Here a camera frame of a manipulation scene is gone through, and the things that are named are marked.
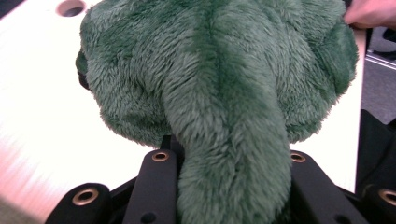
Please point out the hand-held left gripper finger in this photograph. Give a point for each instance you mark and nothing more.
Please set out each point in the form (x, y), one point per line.
(172, 145)

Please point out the green fuzzy plush garment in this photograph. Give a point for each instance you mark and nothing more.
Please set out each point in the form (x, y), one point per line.
(224, 93)

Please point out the black cloth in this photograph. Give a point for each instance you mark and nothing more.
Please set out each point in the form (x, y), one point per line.
(375, 152)

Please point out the metal frame rail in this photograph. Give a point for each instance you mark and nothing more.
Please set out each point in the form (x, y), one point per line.
(381, 60)

